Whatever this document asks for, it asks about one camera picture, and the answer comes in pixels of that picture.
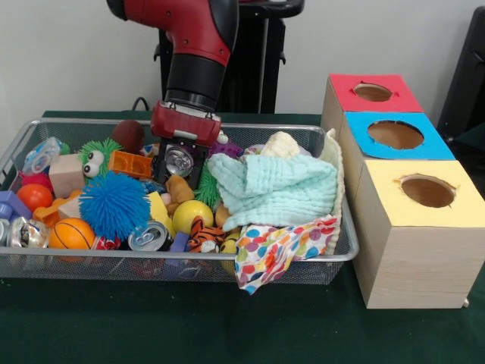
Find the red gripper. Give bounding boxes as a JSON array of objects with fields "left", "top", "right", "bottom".
[{"left": 150, "top": 100, "right": 223, "bottom": 190}]

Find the brown plush monkey toy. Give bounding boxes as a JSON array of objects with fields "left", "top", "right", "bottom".
[{"left": 165, "top": 174, "right": 196, "bottom": 215}]

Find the mint green muslin cloth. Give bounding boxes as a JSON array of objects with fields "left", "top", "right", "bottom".
[{"left": 207, "top": 153, "right": 339, "bottom": 232}]

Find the white polka dot cloth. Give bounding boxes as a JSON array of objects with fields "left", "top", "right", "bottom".
[{"left": 234, "top": 215, "right": 340, "bottom": 293}]

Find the wooden box with three holes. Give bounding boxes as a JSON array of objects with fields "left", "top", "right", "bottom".
[{"left": 320, "top": 73, "right": 485, "bottom": 310}]

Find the black soda can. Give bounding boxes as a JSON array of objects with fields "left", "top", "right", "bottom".
[{"left": 164, "top": 145, "right": 196, "bottom": 178}]

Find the orange toy brick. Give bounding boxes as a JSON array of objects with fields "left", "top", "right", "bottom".
[{"left": 108, "top": 150, "right": 153, "bottom": 179}]

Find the yellow tennis ball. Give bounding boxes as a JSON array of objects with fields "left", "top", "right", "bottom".
[{"left": 172, "top": 199, "right": 214, "bottom": 235}]

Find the tiger plush toy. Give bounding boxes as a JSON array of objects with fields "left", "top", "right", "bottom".
[{"left": 188, "top": 215, "right": 227, "bottom": 254}]

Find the green spiky googly-eyed toy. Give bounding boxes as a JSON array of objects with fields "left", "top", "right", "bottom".
[{"left": 77, "top": 138, "right": 124, "bottom": 179}]

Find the blue spiky rubber ball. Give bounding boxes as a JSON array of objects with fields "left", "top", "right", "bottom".
[{"left": 78, "top": 171, "right": 152, "bottom": 242}]

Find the orange toy basketball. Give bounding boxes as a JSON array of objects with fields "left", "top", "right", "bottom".
[{"left": 48, "top": 218, "right": 96, "bottom": 250}]

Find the dark green tablecloth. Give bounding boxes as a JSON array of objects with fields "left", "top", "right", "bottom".
[
  {"left": 0, "top": 109, "right": 485, "bottom": 364},
  {"left": 452, "top": 121, "right": 485, "bottom": 155}
]

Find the black upright panel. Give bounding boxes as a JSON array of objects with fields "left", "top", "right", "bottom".
[{"left": 437, "top": 5, "right": 485, "bottom": 142}]

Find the silver wire mesh bin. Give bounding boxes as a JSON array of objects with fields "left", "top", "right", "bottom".
[{"left": 0, "top": 118, "right": 360, "bottom": 286}]

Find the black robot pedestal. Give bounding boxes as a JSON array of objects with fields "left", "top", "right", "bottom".
[{"left": 145, "top": 0, "right": 306, "bottom": 114}]

